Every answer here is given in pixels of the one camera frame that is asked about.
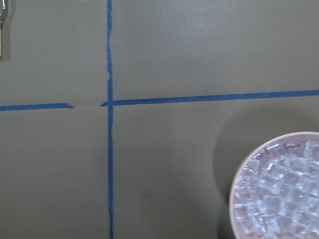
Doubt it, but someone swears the clear ice cubes pile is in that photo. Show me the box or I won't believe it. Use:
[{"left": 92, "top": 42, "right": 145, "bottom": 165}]
[{"left": 233, "top": 140, "right": 319, "bottom": 237}]

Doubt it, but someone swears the pink bowl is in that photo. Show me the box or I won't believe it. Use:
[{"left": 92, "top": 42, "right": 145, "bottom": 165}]
[{"left": 228, "top": 131, "right": 319, "bottom": 239}]

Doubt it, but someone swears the bamboo cutting board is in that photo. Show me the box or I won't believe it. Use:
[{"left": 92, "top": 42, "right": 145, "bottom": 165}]
[{"left": 0, "top": 0, "right": 9, "bottom": 58}]

